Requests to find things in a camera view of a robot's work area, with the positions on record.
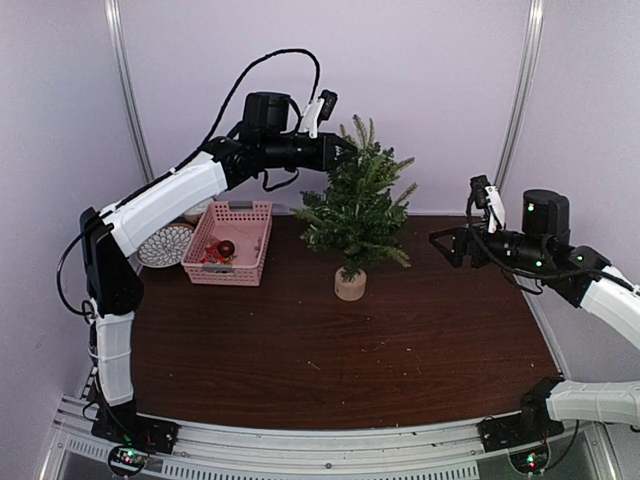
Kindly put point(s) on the blue white patterned plate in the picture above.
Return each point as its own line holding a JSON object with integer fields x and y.
{"x": 166, "y": 247}

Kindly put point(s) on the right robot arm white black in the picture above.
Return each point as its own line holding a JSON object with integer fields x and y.
{"x": 541, "y": 251}

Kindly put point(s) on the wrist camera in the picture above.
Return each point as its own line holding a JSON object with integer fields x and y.
{"x": 316, "y": 112}
{"x": 486, "y": 197}

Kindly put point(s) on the gold star ornament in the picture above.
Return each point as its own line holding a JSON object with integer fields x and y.
{"x": 214, "y": 257}

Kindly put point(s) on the right aluminium corner post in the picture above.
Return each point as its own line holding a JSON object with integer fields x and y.
{"x": 528, "y": 65}

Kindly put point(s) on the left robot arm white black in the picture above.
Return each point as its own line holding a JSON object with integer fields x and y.
{"x": 260, "y": 141}

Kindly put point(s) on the aluminium corner post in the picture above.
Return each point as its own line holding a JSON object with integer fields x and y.
{"x": 528, "y": 65}
{"x": 117, "y": 37}

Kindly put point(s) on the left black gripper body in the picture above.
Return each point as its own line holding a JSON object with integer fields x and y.
{"x": 323, "y": 157}

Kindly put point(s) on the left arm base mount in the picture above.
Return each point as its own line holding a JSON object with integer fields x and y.
{"x": 136, "y": 439}

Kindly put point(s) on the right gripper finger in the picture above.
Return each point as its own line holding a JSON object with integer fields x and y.
{"x": 449, "y": 252}
{"x": 457, "y": 232}

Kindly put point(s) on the small green christmas tree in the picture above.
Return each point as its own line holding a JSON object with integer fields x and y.
{"x": 356, "y": 214}

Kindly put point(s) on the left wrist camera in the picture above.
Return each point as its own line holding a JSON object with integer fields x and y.
{"x": 316, "y": 112}

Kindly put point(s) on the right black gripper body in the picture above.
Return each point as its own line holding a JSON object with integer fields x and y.
{"x": 479, "y": 260}

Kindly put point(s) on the aluminium front rail frame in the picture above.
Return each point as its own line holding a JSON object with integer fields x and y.
{"x": 442, "y": 451}

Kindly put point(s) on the left aluminium corner post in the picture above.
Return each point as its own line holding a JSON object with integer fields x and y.
{"x": 117, "y": 37}

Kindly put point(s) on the red ball ornament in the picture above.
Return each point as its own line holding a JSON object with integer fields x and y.
{"x": 226, "y": 248}

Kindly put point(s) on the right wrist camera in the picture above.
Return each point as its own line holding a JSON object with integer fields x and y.
{"x": 486, "y": 197}

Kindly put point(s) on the pink plastic basket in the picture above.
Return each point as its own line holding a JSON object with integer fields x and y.
{"x": 248, "y": 225}

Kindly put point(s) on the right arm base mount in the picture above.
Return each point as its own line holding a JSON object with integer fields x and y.
{"x": 526, "y": 444}

